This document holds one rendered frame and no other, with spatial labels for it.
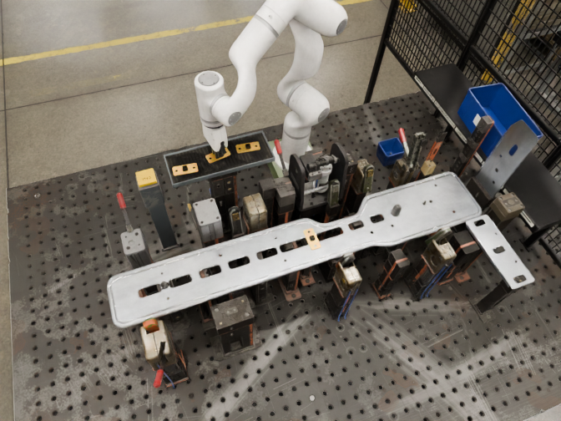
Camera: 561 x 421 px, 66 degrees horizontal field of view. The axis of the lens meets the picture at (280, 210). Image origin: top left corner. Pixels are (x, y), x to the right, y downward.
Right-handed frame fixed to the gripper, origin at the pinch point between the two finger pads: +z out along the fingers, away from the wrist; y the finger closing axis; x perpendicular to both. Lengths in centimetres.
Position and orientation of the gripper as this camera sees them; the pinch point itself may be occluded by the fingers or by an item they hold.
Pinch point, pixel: (217, 150)
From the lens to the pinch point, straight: 154.8
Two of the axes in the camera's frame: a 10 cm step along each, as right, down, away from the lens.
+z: -0.4, 5.4, 8.4
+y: 5.1, 7.3, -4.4
